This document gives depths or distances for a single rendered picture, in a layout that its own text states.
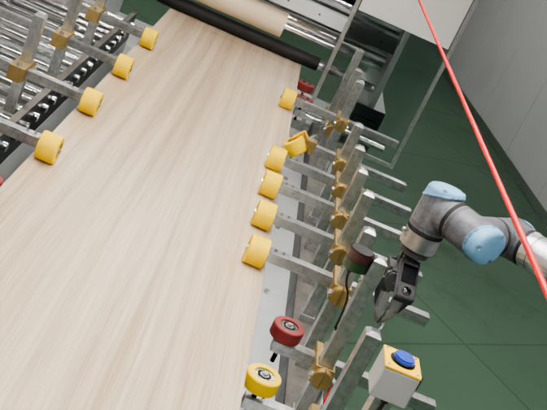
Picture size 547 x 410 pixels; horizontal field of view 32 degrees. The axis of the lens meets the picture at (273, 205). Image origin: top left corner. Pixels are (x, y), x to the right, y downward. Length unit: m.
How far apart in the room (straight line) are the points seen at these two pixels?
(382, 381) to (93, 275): 0.78
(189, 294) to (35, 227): 0.39
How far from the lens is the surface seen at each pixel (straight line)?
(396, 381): 1.68
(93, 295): 2.09
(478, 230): 2.10
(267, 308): 2.94
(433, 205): 2.16
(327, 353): 2.26
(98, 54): 3.45
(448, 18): 4.58
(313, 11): 4.58
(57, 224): 2.31
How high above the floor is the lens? 1.97
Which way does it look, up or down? 22 degrees down
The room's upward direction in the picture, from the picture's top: 25 degrees clockwise
